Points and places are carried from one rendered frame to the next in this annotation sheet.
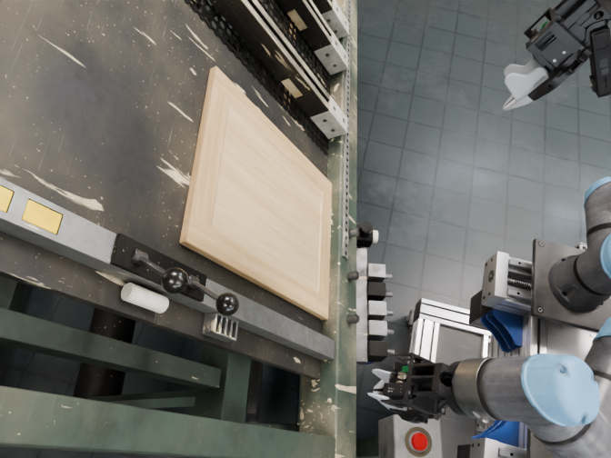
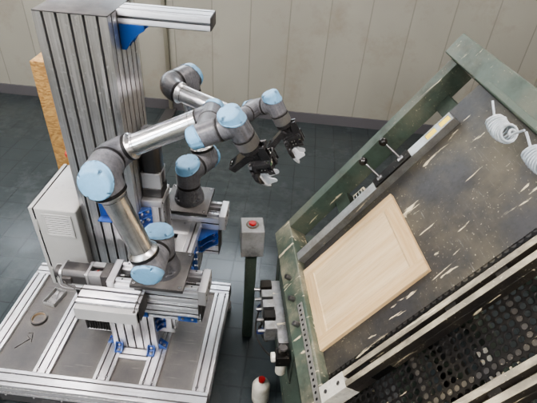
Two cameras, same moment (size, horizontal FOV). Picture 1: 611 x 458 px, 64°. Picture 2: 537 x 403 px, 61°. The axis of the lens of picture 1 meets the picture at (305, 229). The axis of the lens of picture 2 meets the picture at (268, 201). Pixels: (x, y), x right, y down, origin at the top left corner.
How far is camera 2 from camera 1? 1.94 m
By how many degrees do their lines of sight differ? 78
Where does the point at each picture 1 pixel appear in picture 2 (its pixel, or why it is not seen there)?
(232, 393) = (345, 202)
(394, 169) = not seen: outside the picture
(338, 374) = (292, 247)
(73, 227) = (423, 141)
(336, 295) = (301, 279)
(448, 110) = not seen: outside the picture
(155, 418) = (370, 145)
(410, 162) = not seen: outside the picture
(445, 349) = (187, 374)
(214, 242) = (379, 209)
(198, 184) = (398, 213)
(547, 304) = (184, 257)
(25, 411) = (402, 113)
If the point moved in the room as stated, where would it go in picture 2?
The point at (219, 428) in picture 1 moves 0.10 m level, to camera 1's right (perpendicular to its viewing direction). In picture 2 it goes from (348, 167) to (328, 166)
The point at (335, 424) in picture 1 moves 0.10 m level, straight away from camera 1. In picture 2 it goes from (291, 231) to (275, 237)
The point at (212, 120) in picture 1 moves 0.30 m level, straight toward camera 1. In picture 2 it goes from (411, 243) to (371, 196)
